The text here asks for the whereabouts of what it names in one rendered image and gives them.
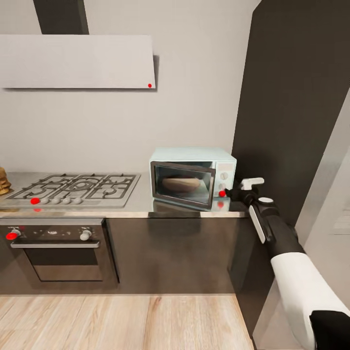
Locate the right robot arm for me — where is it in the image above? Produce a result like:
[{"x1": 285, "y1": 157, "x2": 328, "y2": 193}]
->
[{"x1": 225, "y1": 177, "x2": 350, "y2": 350}]

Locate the microwave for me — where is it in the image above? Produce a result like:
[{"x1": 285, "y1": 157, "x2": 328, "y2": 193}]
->
[{"x1": 149, "y1": 147, "x2": 237, "y2": 210}]

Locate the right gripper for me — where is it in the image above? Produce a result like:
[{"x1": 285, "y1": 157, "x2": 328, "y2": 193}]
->
[{"x1": 225, "y1": 187, "x2": 259, "y2": 205}]

